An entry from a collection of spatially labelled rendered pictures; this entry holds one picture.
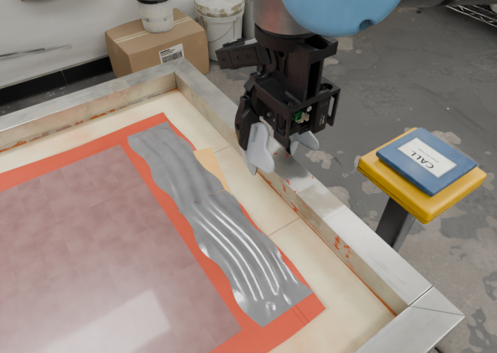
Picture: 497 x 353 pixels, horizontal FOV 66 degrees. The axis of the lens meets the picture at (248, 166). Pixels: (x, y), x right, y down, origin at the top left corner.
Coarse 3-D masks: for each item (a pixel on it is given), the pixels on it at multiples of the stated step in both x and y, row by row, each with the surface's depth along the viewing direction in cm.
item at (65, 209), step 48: (96, 144) 59; (192, 144) 59; (0, 192) 52; (48, 192) 52; (96, 192) 52; (144, 192) 52; (0, 240) 47; (48, 240) 47; (96, 240) 47; (0, 288) 43
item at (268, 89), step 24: (288, 48) 36; (312, 48) 35; (336, 48) 37; (264, 72) 43; (288, 72) 39; (312, 72) 38; (264, 96) 41; (288, 96) 40; (312, 96) 39; (336, 96) 42; (288, 120) 39; (312, 120) 43
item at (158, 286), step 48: (144, 240) 47; (192, 240) 47; (48, 288) 43; (96, 288) 43; (144, 288) 43; (192, 288) 43; (0, 336) 39; (48, 336) 39; (96, 336) 39; (144, 336) 39; (192, 336) 39; (240, 336) 39; (288, 336) 39
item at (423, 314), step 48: (96, 96) 62; (144, 96) 66; (192, 96) 64; (0, 144) 57; (288, 192) 49; (336, 240) 44; (384, 288) 40; (432, 288) 39; (384, 336) 36; (432, 336) 36
